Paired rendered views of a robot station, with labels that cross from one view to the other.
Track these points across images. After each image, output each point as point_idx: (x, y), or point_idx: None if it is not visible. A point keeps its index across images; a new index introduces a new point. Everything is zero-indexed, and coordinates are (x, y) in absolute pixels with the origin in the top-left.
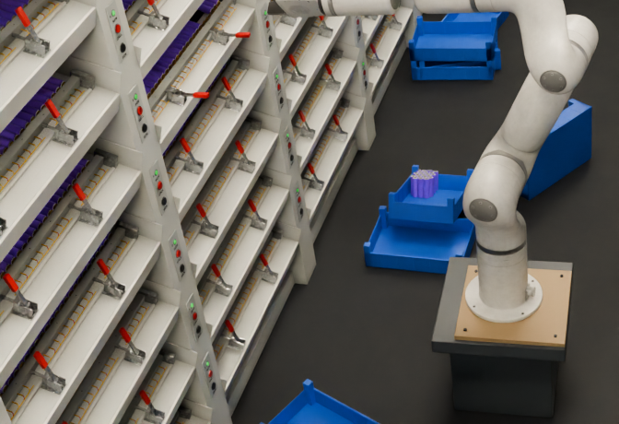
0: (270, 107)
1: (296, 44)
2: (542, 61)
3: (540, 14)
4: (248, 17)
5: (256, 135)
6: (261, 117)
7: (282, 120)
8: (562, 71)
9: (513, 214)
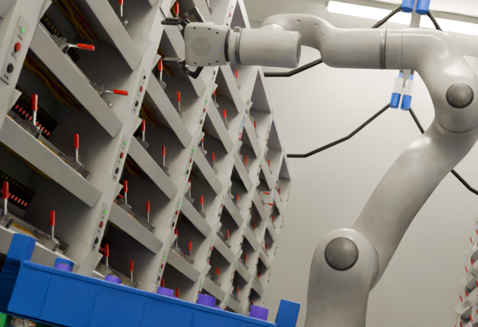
0: (86, 232)
1: (104, 264)
2: (450, 77)
3: (448, 55)
4: (117, 117)
5: (59, 252)
6: (70, 242)
7: (87, 261)
8: (471, 85)
9: (370, 275)
